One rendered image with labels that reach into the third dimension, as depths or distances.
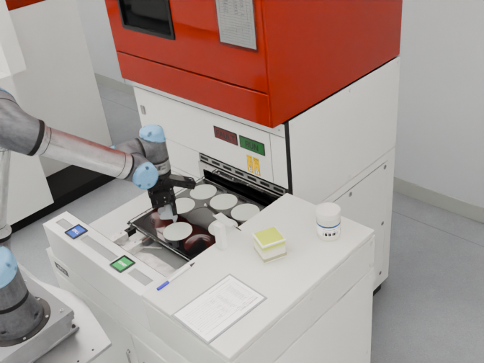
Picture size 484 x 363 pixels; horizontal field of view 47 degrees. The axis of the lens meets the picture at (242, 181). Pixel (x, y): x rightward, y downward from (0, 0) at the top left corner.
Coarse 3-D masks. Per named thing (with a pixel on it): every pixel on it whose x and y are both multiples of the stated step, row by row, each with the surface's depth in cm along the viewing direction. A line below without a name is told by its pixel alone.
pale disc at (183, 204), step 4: (176, 200) 203; (180, 200) 203; (184, 200) 202; (188, 200) 202; (192, 200) 202; (176, 204) 201; (180, 204) 201; (184, 204) 200; (188, 204) 200; (192, 204) 200; (176, 208) 198; (180, 208) 198; (184, 208) 198; (188, 208) 198; (180, 212) 196
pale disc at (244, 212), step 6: (246, 204) 197; (234, 210) 194; (240, 210) 194; (246, 210) 193; (252, 210) 193; (258, 210) 193; (234, 216) 191; (240, 216) 191; (246, 216) 190; (252, 216) 190
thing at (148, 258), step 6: (120, 246) 186; (138, 252) 183; (144, 252) 182; (138, 258) 180; (144, 258) 180; (150, 258) 180; (156, 258) 179; (150, 264) 177; (156, 264) 176; (162, 264) 176; (168, 264) 176; (156, 270) 174; (162, 270) 174; (168, 270) 174; (174, 270) 173; (168, 276) 171
